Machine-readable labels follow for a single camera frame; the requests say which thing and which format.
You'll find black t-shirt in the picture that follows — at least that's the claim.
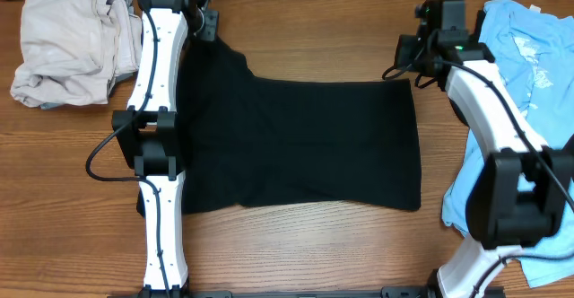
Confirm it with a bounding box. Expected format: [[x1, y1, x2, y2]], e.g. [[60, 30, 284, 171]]
[[136, 35, 422, 216]]

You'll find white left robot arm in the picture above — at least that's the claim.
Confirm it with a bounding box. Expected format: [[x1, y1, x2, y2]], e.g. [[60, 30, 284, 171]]
[[112, 0, 218, 297]]

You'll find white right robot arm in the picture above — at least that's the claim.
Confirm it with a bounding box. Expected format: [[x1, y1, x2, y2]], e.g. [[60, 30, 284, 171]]
[[380, 0, 573, 298]]

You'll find light blue t-shirt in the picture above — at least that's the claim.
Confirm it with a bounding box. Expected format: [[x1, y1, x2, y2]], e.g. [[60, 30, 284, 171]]
[[442, 0, 573, 288]]

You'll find beige crumpled garment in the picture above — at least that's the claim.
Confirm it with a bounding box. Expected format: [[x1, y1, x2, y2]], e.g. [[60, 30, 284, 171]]
[[10, 0, 142, 109]]

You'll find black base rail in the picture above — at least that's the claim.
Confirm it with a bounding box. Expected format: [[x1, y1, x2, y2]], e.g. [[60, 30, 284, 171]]
[[192, 284, 506, 298]]

